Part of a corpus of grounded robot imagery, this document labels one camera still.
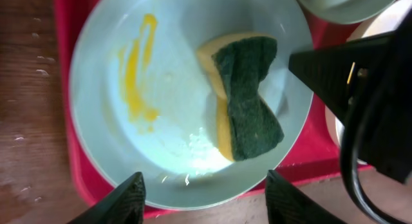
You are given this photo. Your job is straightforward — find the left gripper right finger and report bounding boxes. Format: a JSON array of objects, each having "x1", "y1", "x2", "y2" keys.
[{"x1": 265, "y1": 170, "x2": 344, "y2": 224}]

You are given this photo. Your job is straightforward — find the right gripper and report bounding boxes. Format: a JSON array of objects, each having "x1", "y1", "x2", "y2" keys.
[{"x1": 289, "y1": 14, "x2": 411, "y2": 183}]

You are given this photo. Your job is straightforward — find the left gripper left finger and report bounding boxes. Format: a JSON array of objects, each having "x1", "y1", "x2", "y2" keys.
[{"x1": 68, "y1": 172, "x2": 146, "y2": 224}]

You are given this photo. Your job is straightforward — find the white plate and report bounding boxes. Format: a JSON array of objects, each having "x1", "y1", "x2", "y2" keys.
[{"x1": 325, "y1": 0, "x2": 411, "y2": 149}]

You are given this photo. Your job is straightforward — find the light green plate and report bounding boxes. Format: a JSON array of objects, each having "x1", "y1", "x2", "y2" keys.
[{"x1": 298, "y1": 0, "x2": 396, "y2": 24}]

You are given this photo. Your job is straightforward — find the green and yellow sponge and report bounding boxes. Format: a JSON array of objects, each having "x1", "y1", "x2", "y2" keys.
[{"x1": 196, "y1": 32, "x2": 285, "y2": 162}]

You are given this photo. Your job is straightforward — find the light blue plate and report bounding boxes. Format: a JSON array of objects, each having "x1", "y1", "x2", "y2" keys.
[{"x1": 68, "y1": 0, "x2": 315, "y2": 211}]

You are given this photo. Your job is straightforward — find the red plastic tray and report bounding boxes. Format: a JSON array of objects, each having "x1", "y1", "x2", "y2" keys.
[{"x1": 53, "y1": 0, "x2": 374, "y2": 219}]

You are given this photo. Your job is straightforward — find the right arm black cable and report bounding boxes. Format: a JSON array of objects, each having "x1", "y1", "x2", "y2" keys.
[{"x1": 339, "y1": 85, "x2": 412, "y2": 224}]

